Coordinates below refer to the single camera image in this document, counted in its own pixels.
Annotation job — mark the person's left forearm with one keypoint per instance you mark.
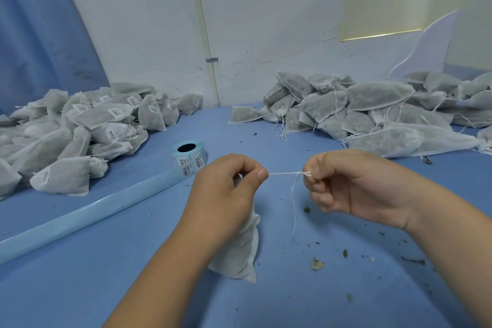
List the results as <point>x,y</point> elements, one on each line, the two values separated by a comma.
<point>150,289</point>

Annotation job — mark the white curved board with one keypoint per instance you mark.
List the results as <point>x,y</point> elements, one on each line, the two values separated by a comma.
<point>427,47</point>

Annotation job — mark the white wall pipe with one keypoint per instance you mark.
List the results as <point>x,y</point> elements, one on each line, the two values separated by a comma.
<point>204,24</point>

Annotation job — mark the person's right hand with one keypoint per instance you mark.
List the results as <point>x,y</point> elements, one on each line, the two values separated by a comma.
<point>361,185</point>

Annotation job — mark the large beige panel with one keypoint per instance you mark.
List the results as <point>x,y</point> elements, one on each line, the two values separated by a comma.
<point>470,12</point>

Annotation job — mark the person's right forearm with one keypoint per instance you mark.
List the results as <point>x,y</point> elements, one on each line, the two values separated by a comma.
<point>453,255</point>

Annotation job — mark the grey pipe clamp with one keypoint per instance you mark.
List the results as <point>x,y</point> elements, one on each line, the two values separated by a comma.
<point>211,59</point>

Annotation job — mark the white herb bag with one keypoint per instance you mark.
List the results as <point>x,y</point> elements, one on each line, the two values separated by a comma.
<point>238,251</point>

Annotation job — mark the pile of labelled herb bags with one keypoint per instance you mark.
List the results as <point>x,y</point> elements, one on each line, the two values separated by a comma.
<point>77,135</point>

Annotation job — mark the person's left hand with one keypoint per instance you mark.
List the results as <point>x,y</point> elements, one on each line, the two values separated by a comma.
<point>219,205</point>

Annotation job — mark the dried herb crumb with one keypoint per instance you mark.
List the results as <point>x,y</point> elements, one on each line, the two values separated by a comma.
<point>317,263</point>

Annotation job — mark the blue curtain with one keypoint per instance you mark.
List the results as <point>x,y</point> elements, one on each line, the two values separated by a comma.
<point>42,28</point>

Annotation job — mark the blue label roll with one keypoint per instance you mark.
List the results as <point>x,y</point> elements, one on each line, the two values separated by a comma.
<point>187,159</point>

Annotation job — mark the pile of unlabelled herb bags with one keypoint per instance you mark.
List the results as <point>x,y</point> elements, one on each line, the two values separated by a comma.
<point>369,112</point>

